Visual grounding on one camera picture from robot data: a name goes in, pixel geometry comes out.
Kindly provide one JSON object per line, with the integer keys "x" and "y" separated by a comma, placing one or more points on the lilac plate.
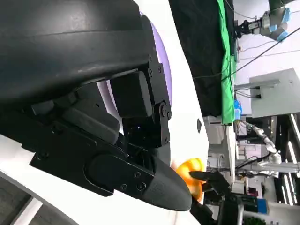
{"x": 164, "y": 70}

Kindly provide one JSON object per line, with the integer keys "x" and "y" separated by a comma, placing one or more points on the white machine cabinet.
{"x": 276, "y": 96}

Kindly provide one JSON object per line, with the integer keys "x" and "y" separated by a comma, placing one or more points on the black cloth backdrop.
{"x": 201, "y": 58}

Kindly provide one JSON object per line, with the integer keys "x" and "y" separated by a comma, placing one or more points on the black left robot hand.
{"x": 70, "y": 58}

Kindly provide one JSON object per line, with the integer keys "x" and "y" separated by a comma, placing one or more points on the orange and white bread roll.
{"x": 187, "y": 169}

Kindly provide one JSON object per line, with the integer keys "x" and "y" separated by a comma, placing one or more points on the blue plastic item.
{"x": 238, "y": 109}

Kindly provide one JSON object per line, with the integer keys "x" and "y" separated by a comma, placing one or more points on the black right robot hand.
{"x": 216, "y": 181}

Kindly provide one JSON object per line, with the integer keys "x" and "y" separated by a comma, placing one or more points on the green cloth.
{"x": 227, "y": 93}

